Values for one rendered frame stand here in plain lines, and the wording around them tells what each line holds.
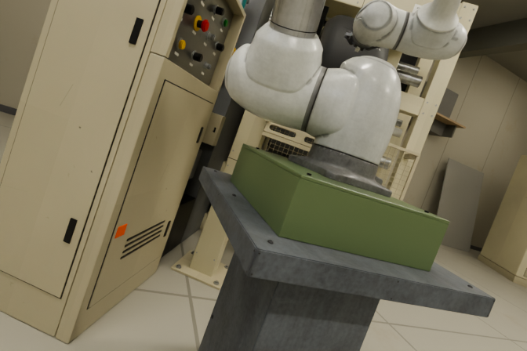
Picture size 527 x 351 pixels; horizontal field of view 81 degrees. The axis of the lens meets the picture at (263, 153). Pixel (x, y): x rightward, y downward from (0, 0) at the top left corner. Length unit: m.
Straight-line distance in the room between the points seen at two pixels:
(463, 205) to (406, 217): 6.52
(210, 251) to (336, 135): 1.16
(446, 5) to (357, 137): 0.41
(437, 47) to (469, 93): 6.22
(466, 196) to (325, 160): 6.57
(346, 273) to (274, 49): 0.43
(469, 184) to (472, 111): 1.42
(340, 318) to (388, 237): 0.21
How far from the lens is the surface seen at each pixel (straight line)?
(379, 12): 0.90
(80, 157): 1.05
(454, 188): 6.89
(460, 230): 7.14
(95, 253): 1.07
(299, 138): 1.42
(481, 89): 7.41
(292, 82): 0.65
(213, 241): 1.66
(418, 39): 0.95
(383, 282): 0.54
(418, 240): 0.66
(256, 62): 0.67
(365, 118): 0.66
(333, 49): 1.39
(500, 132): 8.02
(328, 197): 0.50
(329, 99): 0.66
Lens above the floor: 0.79
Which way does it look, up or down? 3 degrees down
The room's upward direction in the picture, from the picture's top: 20 degrees clockwise
